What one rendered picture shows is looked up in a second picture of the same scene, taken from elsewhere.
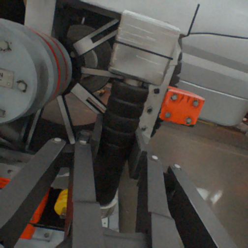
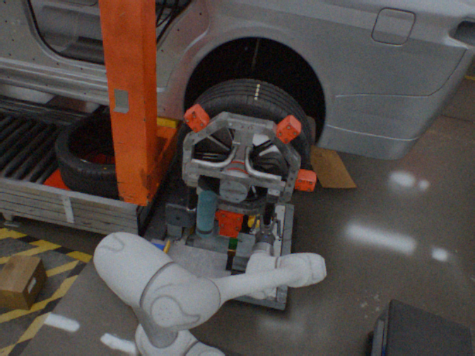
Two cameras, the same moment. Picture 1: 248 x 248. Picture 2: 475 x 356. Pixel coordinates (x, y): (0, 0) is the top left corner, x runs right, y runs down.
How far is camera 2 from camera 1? 150 cm
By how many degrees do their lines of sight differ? 24
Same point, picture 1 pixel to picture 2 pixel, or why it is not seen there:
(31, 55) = (245, 186)
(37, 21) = (240, 157)
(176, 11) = (280, 187)
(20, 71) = (243, 191)
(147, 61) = (273, 200)
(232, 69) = (384, 118)
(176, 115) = (302, 187)
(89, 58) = not seen: hidden behind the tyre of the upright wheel
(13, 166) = (229, 205)
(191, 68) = (346, 119)
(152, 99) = (290, 181)
